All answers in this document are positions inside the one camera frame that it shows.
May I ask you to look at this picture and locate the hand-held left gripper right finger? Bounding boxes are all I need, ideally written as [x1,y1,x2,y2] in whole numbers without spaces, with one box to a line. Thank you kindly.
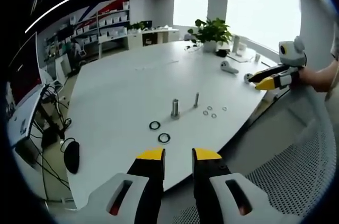
[192,147,271,224]

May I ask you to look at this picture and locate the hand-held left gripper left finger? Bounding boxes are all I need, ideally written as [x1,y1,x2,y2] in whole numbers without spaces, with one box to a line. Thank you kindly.
[87,147,166,224]

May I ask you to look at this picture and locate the thick metal threaded stud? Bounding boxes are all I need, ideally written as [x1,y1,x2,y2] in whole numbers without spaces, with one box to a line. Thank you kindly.
[170,98,181,119]

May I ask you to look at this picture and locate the green potted plant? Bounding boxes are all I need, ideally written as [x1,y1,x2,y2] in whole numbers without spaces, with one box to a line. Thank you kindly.
[188,17,233,53]

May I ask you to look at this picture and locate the black computer mouse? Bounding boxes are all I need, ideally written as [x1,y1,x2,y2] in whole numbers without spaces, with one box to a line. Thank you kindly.
[64,140,81,175]

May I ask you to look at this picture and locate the white mesh chair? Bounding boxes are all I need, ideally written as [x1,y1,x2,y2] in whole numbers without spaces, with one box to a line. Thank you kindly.
[172,86,337,224]

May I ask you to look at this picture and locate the white low cabinet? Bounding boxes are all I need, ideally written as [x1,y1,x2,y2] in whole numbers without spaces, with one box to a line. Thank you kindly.
[127,26,181,50]

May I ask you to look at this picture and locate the storage shelf with white bins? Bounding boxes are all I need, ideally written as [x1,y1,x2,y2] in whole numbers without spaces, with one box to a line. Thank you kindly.
[43,1,131,62]

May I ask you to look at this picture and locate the bundle of black cables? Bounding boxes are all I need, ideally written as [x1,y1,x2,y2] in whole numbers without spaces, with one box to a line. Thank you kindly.
[29,83,74,190]

